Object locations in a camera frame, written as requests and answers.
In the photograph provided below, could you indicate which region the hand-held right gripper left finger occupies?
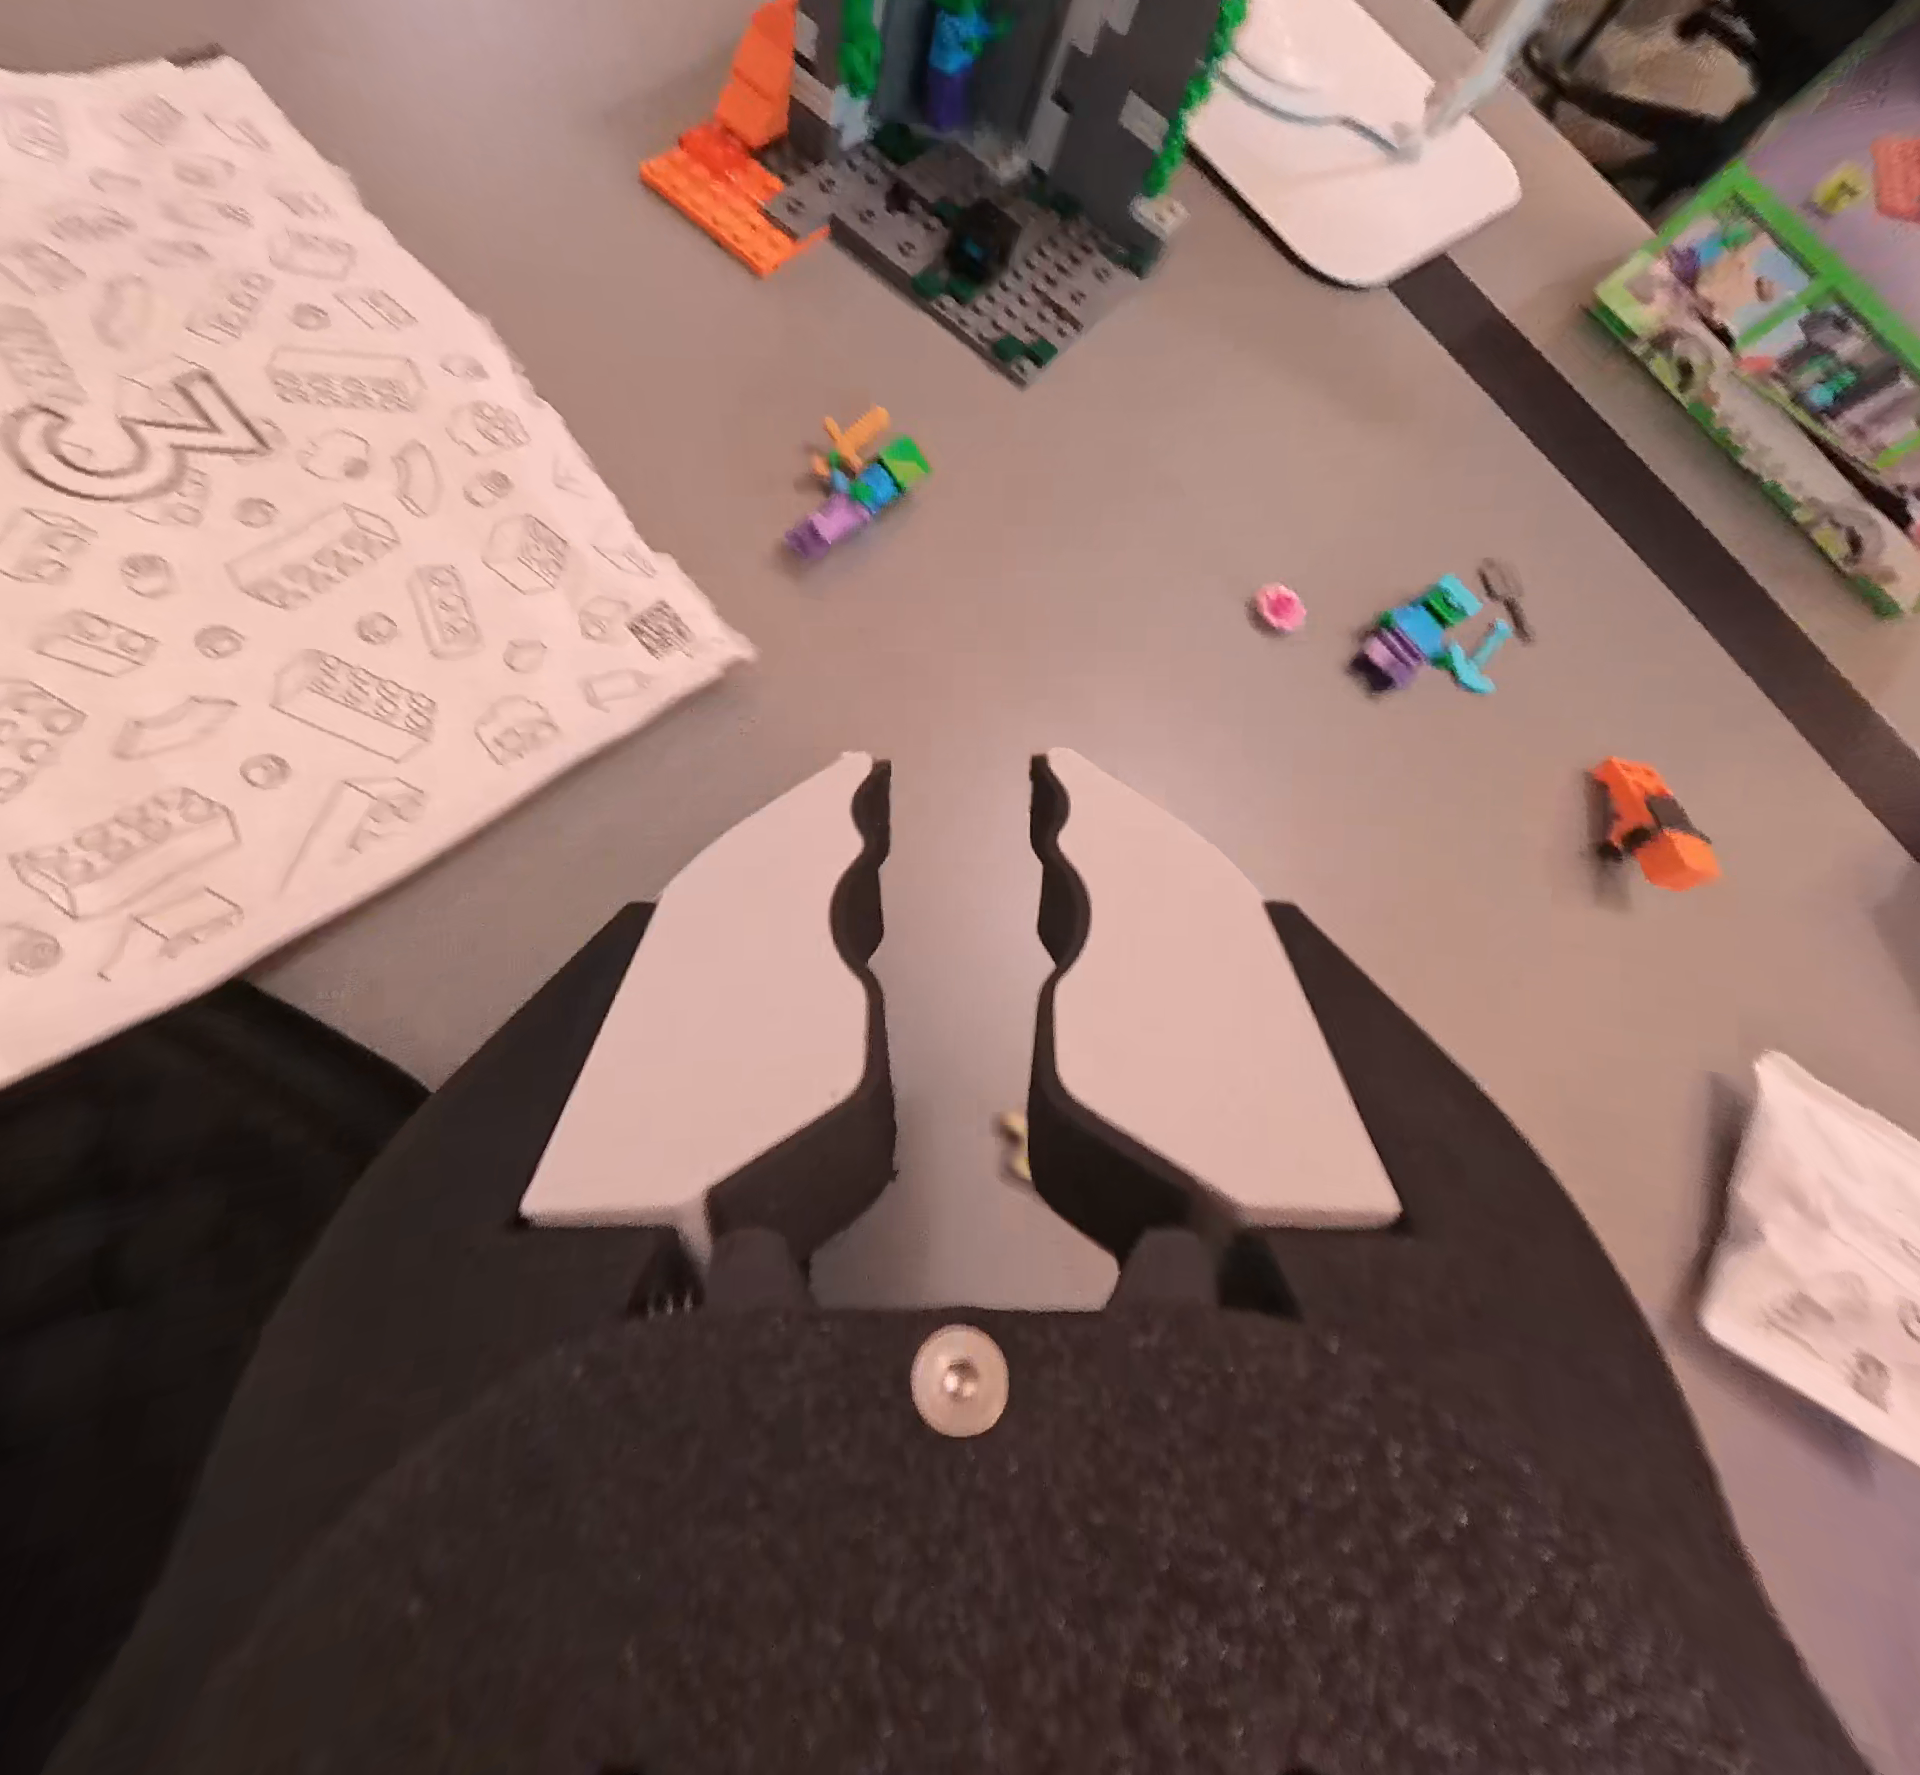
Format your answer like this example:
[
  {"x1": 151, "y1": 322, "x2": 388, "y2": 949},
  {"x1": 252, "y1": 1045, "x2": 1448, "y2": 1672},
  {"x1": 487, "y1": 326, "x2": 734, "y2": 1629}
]
[{"x1": 515, "y1": 751, "x2": 898, "y2": 1265}]

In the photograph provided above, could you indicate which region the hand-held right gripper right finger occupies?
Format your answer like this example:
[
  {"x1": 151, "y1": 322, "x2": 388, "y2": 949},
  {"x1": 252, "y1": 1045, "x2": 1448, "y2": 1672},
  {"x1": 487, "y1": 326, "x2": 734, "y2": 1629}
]
[{"x1": 1031, "y1": 749, "x2": 1404, "y2": 1273}]

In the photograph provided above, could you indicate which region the toy figure with orange sword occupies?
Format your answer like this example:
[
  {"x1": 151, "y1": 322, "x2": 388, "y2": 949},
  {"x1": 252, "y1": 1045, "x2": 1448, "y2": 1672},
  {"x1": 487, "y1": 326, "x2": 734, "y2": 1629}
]
[{"x1": 779, "y1": 407, "x2": 934, "y2": 563}]

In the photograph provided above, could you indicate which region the grey desk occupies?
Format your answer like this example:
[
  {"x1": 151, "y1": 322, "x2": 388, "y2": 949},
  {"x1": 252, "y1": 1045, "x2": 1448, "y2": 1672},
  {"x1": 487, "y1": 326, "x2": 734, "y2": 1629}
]
[{"x1": 0, "y1": 0, "x2": 1920, "y2": 1775}]

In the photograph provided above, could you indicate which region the toy figure with teal helmet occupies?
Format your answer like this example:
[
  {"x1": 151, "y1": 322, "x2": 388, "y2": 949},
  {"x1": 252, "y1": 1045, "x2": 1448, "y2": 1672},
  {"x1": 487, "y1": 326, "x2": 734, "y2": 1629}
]
[{"x1": 1346, "y1": 573, "x2": 1479, "y2": 695}]

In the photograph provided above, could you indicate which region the orange and black toy figure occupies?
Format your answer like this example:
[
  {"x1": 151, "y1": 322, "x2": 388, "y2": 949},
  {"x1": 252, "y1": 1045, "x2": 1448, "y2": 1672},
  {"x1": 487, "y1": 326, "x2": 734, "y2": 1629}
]
[{"x1": 1588, "y1": 756, "x2": 1719, "y2": 891}]

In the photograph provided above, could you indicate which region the black quilted cushion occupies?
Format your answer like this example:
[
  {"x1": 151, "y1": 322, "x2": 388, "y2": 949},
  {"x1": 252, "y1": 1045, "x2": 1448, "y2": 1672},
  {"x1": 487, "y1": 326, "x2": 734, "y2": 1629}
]
[{"x1": 0, "y1": 980, "x2": 436, "y2": 1775}]

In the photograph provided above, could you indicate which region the small printed white paper bag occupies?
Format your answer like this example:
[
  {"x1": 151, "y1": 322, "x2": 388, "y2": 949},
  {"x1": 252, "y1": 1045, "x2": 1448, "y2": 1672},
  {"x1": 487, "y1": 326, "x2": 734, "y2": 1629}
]
[{"x1": 1698, "y1": 1050, "x2": 1920, "y2": 1468}]

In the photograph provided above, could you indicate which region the large printed white paper bag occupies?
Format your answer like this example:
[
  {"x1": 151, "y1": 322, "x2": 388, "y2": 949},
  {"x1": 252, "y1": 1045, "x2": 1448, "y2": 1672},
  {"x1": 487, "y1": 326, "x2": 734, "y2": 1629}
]
[{"x1": 0, "y1": 50, "x2": 755, "y2": 1089}]

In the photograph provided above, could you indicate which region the small black toy figure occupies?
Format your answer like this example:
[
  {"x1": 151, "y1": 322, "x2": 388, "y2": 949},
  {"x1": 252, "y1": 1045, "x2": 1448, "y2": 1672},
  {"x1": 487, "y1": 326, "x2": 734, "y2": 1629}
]
[{"x1": 942, "y1": 198, "x2": 1011, "y2": 298}]

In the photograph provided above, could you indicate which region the white lamp stand base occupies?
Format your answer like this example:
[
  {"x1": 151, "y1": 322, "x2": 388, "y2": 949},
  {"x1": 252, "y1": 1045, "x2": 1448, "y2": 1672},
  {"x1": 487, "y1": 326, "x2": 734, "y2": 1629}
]
[{"x1": 1185, "y1": 0, "x2": 1651, "y2": 290}]

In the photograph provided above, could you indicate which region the green toy box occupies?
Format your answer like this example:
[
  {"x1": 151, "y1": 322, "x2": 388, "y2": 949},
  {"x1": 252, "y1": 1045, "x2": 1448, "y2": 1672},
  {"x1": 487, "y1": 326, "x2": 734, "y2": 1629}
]
[{"x1": 1592, "y1": 0, "x2": 1920, "y2": 622}]

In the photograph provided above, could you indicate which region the grey toy brick building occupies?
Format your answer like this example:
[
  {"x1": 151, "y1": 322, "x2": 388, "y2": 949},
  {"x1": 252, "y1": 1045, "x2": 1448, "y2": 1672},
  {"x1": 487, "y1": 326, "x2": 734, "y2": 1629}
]
[{"x1": 637, "y1": 0, "x2": 1276, "y2": 385}]

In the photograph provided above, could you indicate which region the green zombie toy figure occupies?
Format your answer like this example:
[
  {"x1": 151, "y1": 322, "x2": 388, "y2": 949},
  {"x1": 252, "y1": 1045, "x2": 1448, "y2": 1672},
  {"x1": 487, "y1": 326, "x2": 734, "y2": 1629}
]
[{"x1": 920, "y1": 0, "x2": 1003, "y2": 139}]

